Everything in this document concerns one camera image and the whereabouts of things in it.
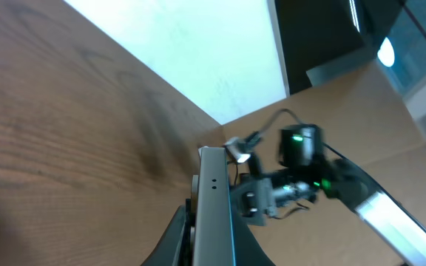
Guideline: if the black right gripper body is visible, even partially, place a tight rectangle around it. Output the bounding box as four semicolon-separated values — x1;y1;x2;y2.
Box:
230;173;320;226

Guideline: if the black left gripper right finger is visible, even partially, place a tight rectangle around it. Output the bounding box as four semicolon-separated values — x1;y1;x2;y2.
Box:
231;210;274;266

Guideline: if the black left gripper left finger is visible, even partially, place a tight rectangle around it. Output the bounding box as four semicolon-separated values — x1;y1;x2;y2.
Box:
141;205;193;266

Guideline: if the bronze Galaxy smartphone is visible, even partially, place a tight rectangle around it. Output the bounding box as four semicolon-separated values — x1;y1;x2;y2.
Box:
192;147;236;266

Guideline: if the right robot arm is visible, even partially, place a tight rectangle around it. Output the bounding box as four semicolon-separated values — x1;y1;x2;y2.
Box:
225;124;426;265

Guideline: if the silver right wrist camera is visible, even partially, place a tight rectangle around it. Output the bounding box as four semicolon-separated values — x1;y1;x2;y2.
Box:
223;137;251;164

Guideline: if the black right camera cable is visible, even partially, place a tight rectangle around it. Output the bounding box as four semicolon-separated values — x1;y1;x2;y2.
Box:
244;108;426;252

